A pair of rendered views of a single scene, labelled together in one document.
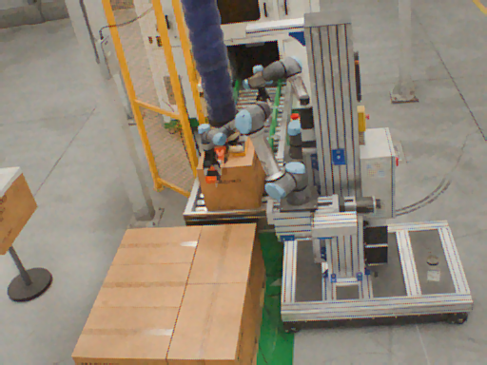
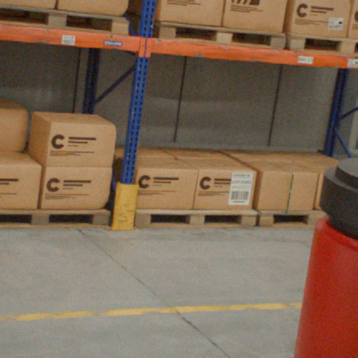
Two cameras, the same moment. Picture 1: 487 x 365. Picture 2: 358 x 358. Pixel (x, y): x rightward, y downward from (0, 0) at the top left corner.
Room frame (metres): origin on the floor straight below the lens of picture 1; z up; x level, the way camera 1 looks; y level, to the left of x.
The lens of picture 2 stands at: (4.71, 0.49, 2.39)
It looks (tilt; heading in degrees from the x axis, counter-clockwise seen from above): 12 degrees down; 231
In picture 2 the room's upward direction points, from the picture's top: 8 degrees clockwise
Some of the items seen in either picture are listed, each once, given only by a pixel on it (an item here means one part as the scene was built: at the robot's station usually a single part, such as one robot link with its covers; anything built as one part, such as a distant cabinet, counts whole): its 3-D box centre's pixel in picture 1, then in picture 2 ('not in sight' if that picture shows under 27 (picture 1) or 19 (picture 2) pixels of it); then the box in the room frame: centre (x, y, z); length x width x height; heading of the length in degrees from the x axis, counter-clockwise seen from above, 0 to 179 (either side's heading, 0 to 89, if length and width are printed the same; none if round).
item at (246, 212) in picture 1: (229, 214); not in sight; (3.16, 0.17, 0.58); 0.70 x 0.03 x 0.06; 78
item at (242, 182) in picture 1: (234, 167); not in sight; (3.51, 0.09, 0.75); 0.60 x 0.40 x 0.40; 168
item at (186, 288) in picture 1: (179, 304); not in sight; (2.57, 0.61, 0.34); 1.20 x 1.00 x 0.40; 168
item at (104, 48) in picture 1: (107, 56); not in sight; (4.09, 0.91, 1.62); 0.20 x 0.05 x 0.30; 168
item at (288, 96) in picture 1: (284, 139); not in sight; (4.23, -0.39, 0.50); 2.31 x 0.05 x 0.19; 168
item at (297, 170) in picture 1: (295, 175); not in sight; (2.57, -0.27, 1.20); 0.13 x 0.12 x 0.14; 130
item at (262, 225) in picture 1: (232, 225); not in sight; (3.16, 0.17, 0.48); 0.70 x 0.03 x 0.15; 78
